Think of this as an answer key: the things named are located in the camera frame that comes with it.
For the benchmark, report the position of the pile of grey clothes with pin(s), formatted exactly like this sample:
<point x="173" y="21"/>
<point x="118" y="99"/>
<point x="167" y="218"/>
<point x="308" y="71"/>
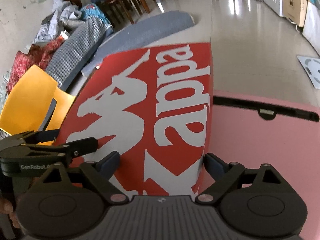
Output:
<point x="65" y="16"/>

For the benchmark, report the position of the grey rolled floor mat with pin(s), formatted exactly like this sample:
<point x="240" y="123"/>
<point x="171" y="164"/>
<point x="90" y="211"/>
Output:
<point x="139" y="35"/>

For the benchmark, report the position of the white marble tv cabinet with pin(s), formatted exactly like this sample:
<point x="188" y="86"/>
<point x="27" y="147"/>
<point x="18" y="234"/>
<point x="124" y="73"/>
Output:
<point x="311" y="26"/>

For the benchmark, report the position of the red Kappa box lid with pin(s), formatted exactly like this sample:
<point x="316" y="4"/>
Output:
<point x="153" y="106"/>

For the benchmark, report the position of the white bathroom scale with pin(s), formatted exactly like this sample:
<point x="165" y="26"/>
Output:
<point x="311" y="66"/>

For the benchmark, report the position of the houndstooth sofa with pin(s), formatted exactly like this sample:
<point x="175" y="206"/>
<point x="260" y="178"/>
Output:
<point x="76" y="51"/>

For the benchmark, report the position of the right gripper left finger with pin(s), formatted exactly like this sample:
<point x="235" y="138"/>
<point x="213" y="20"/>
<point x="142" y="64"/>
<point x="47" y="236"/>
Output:
<point x="98" y="175"/>

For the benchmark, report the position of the yellow plastic chair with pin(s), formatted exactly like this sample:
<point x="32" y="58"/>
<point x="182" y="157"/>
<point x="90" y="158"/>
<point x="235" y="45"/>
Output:
<point x="35" y="103"/>

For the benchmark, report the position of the left hand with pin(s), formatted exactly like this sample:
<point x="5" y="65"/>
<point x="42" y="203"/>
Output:
<point x="6" y="208"/>

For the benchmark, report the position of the red patterned blanket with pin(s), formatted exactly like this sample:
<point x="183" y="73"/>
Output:
<point x="37" y="55"/>

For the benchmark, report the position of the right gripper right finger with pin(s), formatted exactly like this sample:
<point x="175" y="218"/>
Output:
<point x="225" y="176"/>

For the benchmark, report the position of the pink lap desk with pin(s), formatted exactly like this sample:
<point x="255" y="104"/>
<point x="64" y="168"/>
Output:
<point x="290" y="144"/>

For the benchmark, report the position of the brown cardboard carton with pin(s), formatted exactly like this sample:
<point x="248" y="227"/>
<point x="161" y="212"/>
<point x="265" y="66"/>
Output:
<point x="295" y="11"/>

